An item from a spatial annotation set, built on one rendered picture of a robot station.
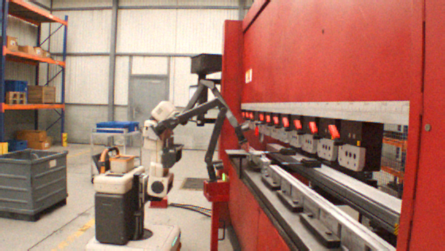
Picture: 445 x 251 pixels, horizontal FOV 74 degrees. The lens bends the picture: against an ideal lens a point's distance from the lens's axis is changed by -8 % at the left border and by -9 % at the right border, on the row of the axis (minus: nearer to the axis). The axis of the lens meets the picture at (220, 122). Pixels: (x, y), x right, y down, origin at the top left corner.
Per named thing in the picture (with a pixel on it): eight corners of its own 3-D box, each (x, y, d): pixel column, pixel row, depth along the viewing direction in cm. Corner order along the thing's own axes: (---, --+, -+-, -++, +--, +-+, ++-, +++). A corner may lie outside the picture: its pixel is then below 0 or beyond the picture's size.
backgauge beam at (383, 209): (265, 153, 343) (265, 143, 342) (278, 153, 344) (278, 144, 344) (400, 241, 114) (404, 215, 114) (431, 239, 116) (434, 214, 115)
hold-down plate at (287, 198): (276, 195, 180) (276, 190, 180) (285, 195, 181) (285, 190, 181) (292, 212, 151) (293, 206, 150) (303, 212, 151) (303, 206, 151)
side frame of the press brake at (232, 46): (214, 221, 378) (222, 25, 366) (284, 220, 386) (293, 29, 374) (216, 229, 353) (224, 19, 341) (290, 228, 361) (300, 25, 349)
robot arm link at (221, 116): (220, 104, 236) (220, 106, 225) (227, 106, 236) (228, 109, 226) (203, 159, 243) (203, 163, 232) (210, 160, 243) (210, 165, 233)
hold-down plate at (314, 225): (299, 219, 141) (299, 213, 140) (311, 219, 141) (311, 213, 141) (326, 248, 111) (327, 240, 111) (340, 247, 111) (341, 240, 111)
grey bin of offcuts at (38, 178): (30, 198, 414) (29, 147, 410) (69, 203, 410) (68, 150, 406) (-11, 218, 334) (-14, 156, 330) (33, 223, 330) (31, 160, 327)
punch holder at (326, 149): (316, 155, 135) (319, 117, 134) (334, 156, 136) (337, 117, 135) (331, 161, 120) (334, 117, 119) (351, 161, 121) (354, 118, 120)
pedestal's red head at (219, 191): (203, 195, 254) (203, 172, 253) (222, 194, 258) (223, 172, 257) (208, 202, 235) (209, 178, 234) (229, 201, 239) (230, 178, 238)
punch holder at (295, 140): (288, 144, 175) (290, 113, 174) (303, 144, 176) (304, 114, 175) (297, 148, 160) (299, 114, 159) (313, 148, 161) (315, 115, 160)
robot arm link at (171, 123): (220, 93, 234) (221, 94, 224) (228, 110, 237) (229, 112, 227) (165, 118, 237) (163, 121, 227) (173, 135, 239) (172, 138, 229)
